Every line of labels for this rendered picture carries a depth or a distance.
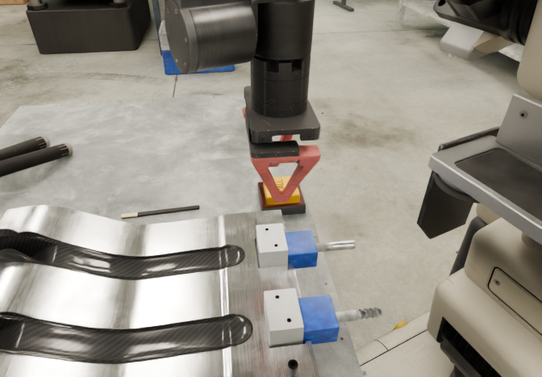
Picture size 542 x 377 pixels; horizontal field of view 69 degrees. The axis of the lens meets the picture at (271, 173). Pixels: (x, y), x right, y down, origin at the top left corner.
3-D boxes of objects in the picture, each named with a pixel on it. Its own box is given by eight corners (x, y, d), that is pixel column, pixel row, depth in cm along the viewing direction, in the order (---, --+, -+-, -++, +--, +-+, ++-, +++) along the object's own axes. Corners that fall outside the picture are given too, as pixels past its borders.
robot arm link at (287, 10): (330, -15, 32) (293, -27, 36) (256, -8, 30) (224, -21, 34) (322, 65, 36) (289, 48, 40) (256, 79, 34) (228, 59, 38)
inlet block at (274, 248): (347, 245, 57) (351, 216, 54) (356, 271, 53) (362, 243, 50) (256, 253, 55) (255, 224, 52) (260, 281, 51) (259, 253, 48)
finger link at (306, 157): (252, 218, 41) (250, 140, 35) (246, 177, 47) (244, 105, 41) (315, 213, 42) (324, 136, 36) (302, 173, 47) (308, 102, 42)
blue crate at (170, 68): (232, 56, 377) (231, 33, 364) (235, 72, 343) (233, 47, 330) (168, 59, 370) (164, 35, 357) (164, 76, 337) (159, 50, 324)
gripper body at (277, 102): (252, 148, 37) (251, 72, 32) (243, 101, 45) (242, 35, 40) (320, 144, 37) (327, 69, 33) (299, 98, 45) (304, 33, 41)
